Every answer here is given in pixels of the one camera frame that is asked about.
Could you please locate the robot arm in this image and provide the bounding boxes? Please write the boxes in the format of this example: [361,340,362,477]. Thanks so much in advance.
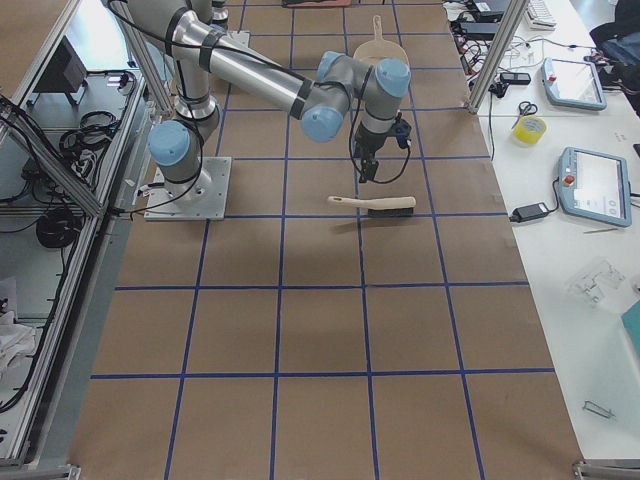
[119,1,411,183]

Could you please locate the upper teach pendant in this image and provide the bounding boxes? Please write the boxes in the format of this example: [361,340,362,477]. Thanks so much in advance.
[541,58,607,111]

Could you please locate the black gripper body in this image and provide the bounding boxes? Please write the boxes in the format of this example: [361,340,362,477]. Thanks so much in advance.
[352,112,402,160]

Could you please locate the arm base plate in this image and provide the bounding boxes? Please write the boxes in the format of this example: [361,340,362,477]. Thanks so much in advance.
[144,157,232,221]

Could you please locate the black power adapter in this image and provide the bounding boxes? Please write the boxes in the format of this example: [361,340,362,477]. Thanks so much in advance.
[509,202,550,223]

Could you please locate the beige plastic dustpan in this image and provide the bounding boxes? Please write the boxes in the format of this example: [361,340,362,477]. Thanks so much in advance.
[352,14,410,67]

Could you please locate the aluminium frame post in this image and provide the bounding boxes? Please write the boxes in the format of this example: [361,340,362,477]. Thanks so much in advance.
[466,0,528,114]

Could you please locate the teach pendant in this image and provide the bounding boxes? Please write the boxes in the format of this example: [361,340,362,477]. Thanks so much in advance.
[541,58,607,111]
[558,147,632,228]

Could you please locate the black scissors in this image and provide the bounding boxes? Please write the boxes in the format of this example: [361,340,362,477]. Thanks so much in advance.
[513,101,538,127]

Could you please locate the lower teach pendant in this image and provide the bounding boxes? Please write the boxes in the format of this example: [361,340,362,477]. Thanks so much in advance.
[558,147,632,228]

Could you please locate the yellow tape roll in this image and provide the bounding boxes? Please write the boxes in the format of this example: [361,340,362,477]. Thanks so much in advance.
[512,115,547,146]

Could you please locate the beige hand brush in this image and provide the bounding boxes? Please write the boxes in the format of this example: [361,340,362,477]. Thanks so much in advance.
[327,196,416,218]

